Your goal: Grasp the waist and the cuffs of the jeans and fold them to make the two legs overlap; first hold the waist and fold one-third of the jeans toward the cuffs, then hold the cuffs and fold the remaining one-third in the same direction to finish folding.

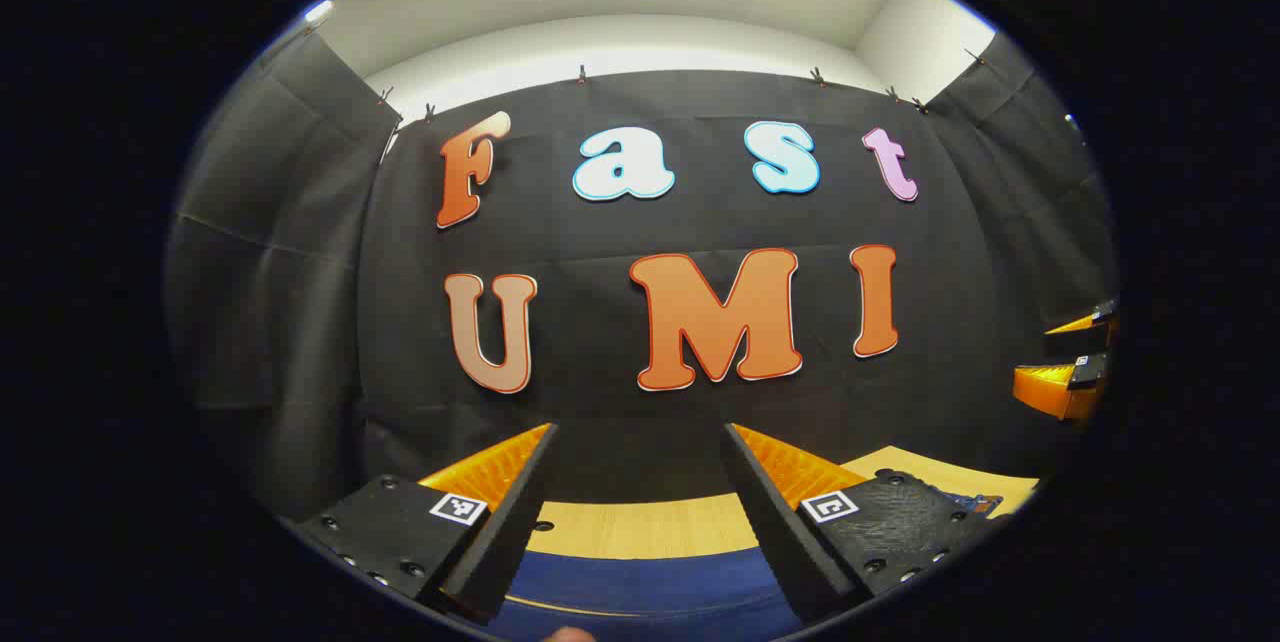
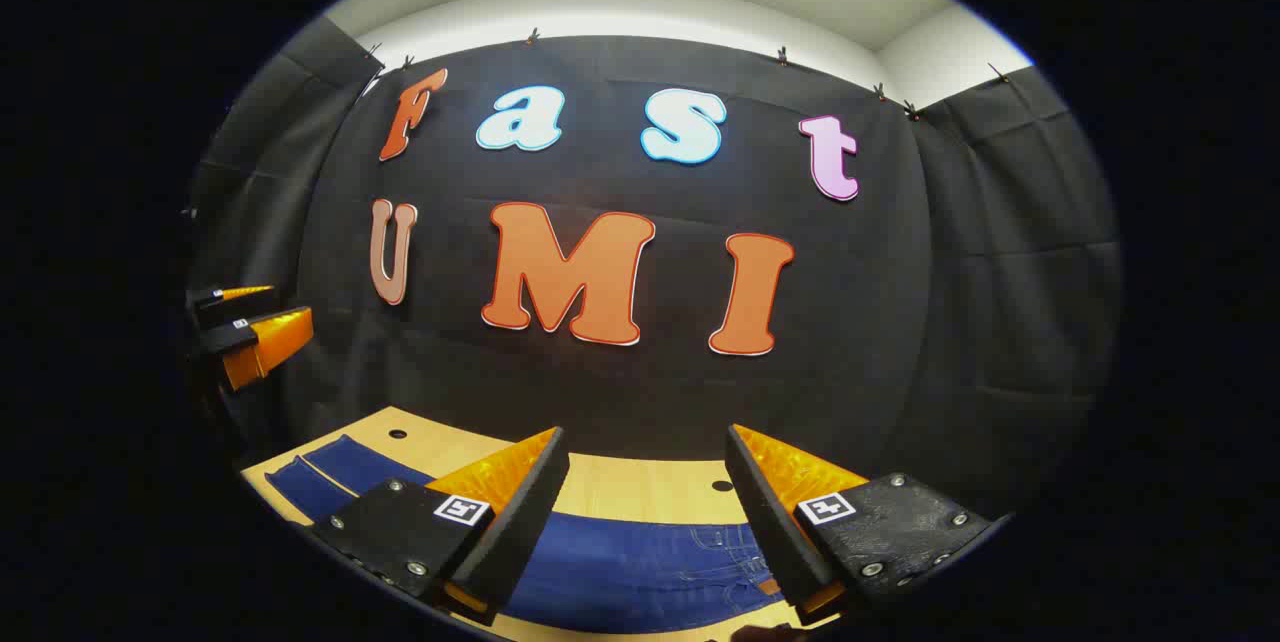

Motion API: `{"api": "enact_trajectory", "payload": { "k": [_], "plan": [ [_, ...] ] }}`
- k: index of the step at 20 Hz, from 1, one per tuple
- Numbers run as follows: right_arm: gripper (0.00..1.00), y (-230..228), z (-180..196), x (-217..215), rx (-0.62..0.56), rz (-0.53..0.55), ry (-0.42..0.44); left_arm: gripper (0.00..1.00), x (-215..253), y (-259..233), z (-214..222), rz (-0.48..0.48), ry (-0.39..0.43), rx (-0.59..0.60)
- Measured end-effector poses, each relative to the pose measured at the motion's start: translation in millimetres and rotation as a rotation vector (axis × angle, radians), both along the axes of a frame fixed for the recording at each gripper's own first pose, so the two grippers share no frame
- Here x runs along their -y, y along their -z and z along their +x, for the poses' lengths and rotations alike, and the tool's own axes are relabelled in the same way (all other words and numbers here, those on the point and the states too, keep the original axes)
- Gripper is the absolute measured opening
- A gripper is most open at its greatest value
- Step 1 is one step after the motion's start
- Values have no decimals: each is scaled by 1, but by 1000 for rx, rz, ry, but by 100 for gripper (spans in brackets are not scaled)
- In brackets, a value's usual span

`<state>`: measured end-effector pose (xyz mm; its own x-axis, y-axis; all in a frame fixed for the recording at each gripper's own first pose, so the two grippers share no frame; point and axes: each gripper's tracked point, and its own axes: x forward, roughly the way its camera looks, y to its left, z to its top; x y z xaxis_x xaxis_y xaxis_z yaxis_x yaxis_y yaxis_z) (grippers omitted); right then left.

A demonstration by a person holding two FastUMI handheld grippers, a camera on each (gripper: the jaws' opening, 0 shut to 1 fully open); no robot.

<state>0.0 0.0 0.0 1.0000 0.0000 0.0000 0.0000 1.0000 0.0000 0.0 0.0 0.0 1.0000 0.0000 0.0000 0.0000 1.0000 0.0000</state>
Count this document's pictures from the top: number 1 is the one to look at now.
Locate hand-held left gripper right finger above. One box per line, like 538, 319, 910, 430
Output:
722, 422, 1003, 626

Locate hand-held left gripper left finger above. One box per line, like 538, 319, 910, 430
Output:
295, 422, 559, 625

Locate blue denim jeans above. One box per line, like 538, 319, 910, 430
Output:
490, 487, 1006, 642

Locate black backdrop cloth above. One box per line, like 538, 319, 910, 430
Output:
165, 27, 1119, 528

